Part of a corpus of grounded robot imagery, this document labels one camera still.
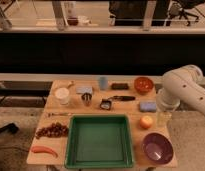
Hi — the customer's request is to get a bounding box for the yellow red apple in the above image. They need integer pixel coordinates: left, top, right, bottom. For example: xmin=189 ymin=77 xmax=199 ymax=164
xmin=139 ymin=115 xmax=153 ymax=129

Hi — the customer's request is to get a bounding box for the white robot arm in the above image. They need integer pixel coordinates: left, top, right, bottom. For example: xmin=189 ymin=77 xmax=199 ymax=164
xmin=156 ymin=65 xmax=205 ymax=127

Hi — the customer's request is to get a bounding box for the blue plastic cup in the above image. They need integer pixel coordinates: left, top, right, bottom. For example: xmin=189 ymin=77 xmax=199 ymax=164
xmin=98 ymin=77 xmax=108 ymax=90

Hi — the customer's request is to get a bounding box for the white cup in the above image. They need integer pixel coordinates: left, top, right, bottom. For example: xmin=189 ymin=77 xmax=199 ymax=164
xmin=55 ymin=88 xmax=70 ymax=105

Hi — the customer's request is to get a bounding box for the blue sponge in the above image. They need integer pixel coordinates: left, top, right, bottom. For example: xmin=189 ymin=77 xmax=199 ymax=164
xmin=139 ymin=102 xmax=157 ymax=112

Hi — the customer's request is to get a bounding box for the purple bowl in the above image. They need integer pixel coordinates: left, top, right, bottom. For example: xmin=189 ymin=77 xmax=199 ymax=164
xmin=142 ymin=132 xmax=174 ymax=165

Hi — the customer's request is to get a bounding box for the orange red bowl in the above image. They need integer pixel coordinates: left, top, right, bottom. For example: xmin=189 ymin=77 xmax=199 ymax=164
xmin=134 ymin=77 xmax=154 ymax=94

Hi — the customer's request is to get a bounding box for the small black square container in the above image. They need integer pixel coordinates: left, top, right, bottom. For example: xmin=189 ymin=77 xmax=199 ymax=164
xmin=100 ymin=99 xmax=112 ymax=110

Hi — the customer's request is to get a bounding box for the green plastic tray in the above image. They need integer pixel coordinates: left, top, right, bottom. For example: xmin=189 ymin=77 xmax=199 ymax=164
xmin=64 ymin=115 xmax=134 ymax=169

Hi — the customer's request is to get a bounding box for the bunch of red grapes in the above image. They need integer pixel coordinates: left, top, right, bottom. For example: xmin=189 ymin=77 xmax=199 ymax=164
xmin=35 ymin=122 xmax=69 ymax=139

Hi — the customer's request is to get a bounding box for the black office chair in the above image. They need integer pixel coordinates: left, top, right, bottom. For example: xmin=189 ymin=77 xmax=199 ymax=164
xmin=166 ymin=0 xmax=201 ymax=26

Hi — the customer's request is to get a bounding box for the wooden spoon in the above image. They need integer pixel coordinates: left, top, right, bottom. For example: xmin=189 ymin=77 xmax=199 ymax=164
xmin=57 ymin=81 xmax=74 ymax=89

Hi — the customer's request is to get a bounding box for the orange carrot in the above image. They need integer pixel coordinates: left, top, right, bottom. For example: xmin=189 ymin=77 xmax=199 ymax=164
xmin=30 ymin=146 xmax=58 ymax=158

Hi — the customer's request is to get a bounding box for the black object on floor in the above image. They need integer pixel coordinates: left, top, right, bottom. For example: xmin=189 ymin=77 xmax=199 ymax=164
xmin=0 ymin=123 xmax=19 ymax=134

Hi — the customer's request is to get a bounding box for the black handled peeler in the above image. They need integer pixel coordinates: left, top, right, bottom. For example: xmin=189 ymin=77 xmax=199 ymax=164
xmin=108 ymin=96 xmax=136 ymax=101

